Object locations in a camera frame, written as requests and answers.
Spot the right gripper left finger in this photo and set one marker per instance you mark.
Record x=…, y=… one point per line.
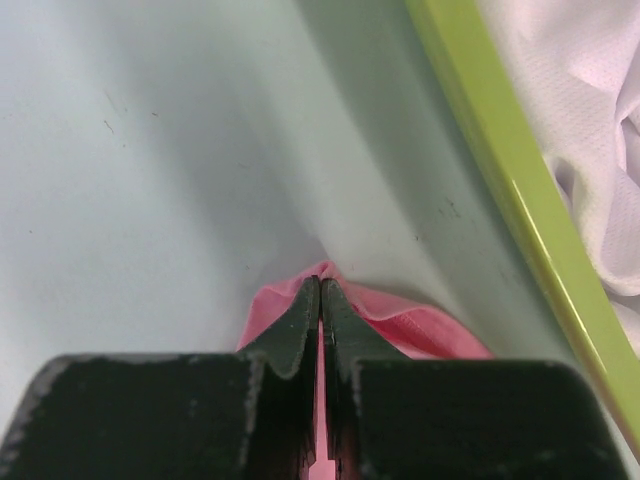
x=175, y=415

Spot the pink t shirt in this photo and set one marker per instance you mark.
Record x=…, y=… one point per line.
x=419, y=331

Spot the white t shirt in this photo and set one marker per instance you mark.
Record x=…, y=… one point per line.
x=575, y=68

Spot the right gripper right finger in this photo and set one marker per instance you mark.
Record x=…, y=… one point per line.
x=450, y=415

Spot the green plastic basin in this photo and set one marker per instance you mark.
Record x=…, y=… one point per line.
x=484, y=104

